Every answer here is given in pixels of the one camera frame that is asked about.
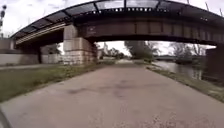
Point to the river water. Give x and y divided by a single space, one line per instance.
181 69

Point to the grass bank by water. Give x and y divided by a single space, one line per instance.
196 84

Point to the grass strip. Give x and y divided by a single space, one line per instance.
33 78

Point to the dark railway bridge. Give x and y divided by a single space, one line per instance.
140 26

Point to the side road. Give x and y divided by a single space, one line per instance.
23 66

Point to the bare trees by water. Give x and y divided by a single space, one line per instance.
186 51

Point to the pale concrete wall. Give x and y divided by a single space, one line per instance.
18 59

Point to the large dark tree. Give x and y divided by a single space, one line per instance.
138 49

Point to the grey paved path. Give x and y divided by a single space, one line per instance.
113 96

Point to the trees around tower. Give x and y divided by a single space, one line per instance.
113 53

